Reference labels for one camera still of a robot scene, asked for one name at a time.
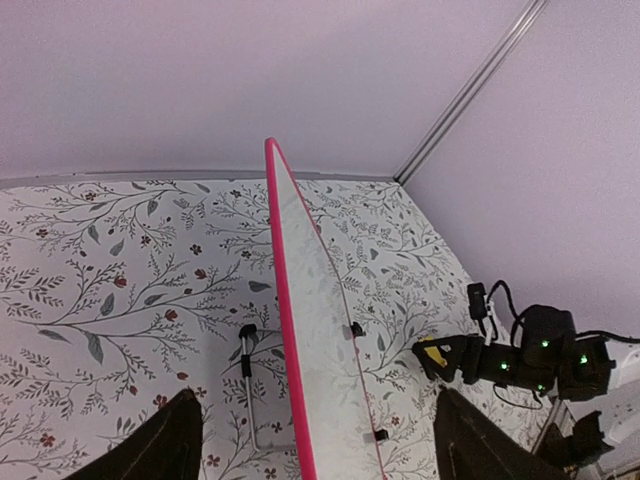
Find pink framed whiteboard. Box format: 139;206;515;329
265;138;384;479

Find right aluminium frame post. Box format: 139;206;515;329
393;0;548;186

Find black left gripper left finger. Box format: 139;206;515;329
69;388;203;480

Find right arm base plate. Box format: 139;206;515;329
534;411;614;476

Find black right stand foot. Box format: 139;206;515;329
350;322;365;338

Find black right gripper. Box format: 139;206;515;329
412;335;500;385

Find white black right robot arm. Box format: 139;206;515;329
412;280;639;401

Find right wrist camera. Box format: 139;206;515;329
467;283;499;346

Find floral patterned table mat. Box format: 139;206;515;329
0;177;566;480

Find aluminium front rail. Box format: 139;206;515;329
529;389;640;480

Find metal wire whiteboard stand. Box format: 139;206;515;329
237;323;301;454

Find yellow whiteboard eraser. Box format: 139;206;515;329
421;346;448;367

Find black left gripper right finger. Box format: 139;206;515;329
433;389;567;480

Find black left stand foot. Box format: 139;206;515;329
373;429;389;443

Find black stand foot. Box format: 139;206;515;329
373;429;389;443
350;322;365;338

